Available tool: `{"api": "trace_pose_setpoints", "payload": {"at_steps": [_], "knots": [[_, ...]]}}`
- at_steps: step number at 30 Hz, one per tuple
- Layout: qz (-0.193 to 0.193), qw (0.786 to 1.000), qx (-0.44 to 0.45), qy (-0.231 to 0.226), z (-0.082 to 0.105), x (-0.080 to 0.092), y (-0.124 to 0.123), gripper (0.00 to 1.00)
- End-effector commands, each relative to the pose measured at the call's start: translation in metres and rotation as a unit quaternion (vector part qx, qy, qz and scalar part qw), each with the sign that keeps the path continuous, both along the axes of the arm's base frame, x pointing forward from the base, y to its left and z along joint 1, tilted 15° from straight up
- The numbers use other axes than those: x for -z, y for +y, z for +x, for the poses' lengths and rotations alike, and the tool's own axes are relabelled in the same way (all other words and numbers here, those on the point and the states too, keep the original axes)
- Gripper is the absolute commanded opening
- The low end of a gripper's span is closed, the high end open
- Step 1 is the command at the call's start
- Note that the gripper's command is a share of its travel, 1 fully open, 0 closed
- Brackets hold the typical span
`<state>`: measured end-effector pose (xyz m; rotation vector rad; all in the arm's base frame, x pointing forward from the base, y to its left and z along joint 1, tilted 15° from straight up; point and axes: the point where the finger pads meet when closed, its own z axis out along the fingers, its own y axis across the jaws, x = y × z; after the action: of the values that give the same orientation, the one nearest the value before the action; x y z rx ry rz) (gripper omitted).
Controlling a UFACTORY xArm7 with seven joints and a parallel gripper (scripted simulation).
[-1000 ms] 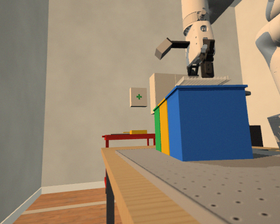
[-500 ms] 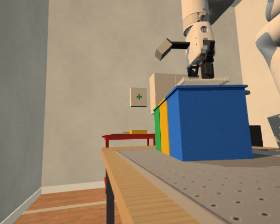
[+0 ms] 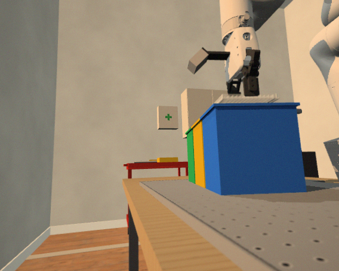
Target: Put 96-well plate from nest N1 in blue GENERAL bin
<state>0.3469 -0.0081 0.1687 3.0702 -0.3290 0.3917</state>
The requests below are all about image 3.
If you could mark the yellow open-top bin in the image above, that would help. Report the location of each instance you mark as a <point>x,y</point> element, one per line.
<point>199,153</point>

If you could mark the blue bin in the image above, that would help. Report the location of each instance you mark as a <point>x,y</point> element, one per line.
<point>252,148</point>

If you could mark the green open bin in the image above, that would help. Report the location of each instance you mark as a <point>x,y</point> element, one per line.
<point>190,155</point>

